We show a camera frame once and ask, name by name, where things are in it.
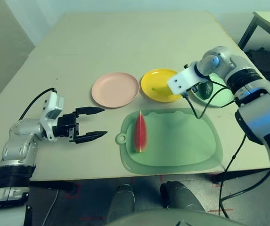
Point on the yellow plate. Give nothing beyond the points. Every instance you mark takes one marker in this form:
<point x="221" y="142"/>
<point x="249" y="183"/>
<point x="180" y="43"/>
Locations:
<point x="153" y="77"/>

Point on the green cutting board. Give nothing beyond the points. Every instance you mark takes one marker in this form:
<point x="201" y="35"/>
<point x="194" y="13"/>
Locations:
<point x="172" y="141"/>

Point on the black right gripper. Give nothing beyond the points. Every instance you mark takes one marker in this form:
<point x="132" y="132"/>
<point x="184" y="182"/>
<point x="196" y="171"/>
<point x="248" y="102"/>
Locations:
<point x="191" y="91"/>

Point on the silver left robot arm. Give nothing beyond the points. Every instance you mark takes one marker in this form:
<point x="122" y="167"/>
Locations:
<point x="19" y="150"/>

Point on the black table foot bar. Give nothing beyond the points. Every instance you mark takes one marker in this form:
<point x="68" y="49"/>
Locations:
<point x="52" y="186"/>

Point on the grey robot torso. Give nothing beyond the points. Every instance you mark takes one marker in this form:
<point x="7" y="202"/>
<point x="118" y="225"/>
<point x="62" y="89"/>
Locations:
<point x="172" y="219"/>

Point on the pale green plate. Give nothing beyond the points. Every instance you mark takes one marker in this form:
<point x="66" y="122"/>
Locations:
<point x="219" y="99"/>

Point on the pink plate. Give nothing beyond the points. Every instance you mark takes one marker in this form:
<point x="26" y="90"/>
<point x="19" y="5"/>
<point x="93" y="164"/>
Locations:
<point x="116" y="90"/>

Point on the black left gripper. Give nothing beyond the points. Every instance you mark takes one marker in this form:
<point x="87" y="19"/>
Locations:
<point x="65" y="126"/>

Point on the grey left robot leg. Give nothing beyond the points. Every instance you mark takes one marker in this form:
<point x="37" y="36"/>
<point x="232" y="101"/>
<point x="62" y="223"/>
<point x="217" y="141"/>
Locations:
<point x="123" y="202"/>

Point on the dark green avocado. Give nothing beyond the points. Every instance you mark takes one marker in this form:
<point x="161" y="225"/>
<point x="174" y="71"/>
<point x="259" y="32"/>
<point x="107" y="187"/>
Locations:
<point x="206" y="90"/>

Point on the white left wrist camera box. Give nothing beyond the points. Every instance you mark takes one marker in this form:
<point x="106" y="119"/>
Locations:
<point x="54" y="106"/>

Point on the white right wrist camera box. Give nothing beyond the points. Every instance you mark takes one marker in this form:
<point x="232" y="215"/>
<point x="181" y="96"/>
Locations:
<point x="184" y="81"/>

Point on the red watermelon slice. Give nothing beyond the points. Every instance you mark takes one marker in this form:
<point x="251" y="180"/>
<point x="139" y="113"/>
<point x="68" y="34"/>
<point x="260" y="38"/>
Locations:
<point x="140" y="134"/>

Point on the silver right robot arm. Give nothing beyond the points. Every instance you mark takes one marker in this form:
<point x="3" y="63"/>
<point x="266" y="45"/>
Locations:
<point x="255" y="94"/>

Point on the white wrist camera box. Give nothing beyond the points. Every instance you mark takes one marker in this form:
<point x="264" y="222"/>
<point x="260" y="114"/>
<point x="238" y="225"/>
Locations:
<point x="54" y="106"/>
<point x="184" y="81"/>

